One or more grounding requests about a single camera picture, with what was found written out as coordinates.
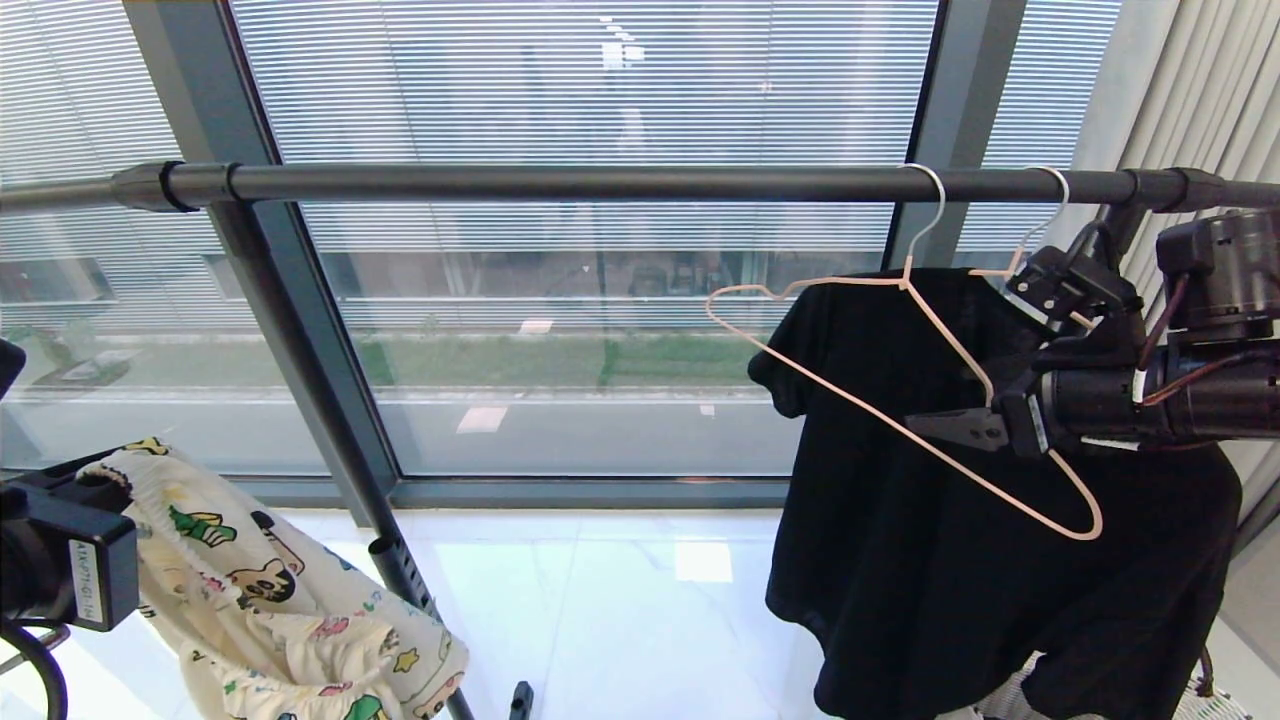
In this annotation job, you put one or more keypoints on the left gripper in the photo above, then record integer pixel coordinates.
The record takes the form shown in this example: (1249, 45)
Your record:
(50, 560)

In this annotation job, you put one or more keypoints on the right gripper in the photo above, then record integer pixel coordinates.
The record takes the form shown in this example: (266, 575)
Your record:
(1100, 405)

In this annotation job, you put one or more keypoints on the pink clothes hanger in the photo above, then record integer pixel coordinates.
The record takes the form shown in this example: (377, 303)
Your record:
(1095, 520)
(1060, 195)

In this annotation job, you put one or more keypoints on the cream printed garment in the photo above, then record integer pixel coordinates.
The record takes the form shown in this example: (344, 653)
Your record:
(260, 600)

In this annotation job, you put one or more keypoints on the black garment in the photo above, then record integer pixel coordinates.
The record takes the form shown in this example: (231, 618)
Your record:
(950, 580)

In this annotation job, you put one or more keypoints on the white laundry basket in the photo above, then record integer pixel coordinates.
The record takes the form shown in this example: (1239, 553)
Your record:
(1220, 706)

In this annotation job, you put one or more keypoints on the black clothes rack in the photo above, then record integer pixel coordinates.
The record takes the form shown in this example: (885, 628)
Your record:
(600, 183)

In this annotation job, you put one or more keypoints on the beige curtain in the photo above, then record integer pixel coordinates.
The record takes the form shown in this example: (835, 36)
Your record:
(1200, 80)

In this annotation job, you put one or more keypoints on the window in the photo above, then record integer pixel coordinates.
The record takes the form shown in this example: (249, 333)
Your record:
(600, 80)

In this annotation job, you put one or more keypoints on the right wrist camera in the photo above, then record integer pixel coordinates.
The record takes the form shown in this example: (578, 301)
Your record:
(1070, 290)

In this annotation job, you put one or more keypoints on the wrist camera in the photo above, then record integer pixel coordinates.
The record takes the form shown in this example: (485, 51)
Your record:
(1070, 290)
(8, 370)

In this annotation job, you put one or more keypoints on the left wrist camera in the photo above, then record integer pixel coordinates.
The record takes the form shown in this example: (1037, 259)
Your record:
(8, 370)

